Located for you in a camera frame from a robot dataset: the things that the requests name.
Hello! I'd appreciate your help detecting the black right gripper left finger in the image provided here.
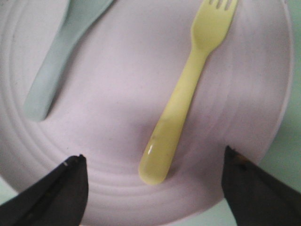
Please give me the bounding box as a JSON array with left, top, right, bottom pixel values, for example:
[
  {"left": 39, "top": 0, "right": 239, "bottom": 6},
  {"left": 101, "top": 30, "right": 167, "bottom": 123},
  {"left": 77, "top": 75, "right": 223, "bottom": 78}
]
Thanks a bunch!
[{"left": 0, "top": 155, "right": 88, "bottom": 226}]

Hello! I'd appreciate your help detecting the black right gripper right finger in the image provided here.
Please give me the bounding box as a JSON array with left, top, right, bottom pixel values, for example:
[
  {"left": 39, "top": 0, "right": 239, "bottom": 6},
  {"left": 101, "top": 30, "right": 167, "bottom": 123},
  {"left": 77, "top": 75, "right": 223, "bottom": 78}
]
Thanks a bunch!
[{"left": 222, "top": 146, "right": 301, "bottom": 226}]

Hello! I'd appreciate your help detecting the white round plate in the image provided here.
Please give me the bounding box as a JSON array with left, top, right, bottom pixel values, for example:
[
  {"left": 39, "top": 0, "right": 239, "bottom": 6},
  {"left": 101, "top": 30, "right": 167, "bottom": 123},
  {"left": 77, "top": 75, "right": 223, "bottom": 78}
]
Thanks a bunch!
[{"left": 0, "top": 0, "right": 294, "bottom": 226}]

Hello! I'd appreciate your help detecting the yellow plastic fork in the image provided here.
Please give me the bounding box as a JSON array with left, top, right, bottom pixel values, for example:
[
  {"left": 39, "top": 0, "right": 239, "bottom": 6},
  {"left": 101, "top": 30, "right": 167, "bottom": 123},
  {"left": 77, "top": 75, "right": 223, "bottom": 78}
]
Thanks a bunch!
[{"left": 138, "top": 0, "right": 238, "bottom": 185}]

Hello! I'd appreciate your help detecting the light green serving tray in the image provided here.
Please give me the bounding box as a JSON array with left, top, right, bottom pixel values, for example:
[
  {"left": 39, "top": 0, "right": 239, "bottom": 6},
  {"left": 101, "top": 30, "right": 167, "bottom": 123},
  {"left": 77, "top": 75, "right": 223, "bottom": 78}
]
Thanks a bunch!
[{"left": 0, "top": 0, "right": 301, "bottom": 226}]

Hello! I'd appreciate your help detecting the pale green plastic spoon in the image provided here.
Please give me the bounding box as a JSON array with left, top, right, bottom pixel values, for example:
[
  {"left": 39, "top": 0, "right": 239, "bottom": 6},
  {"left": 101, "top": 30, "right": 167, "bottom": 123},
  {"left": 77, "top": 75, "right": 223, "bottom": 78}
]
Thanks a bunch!
[{"left": 23, "top": 0, "right": 113, "bottom": 121}]

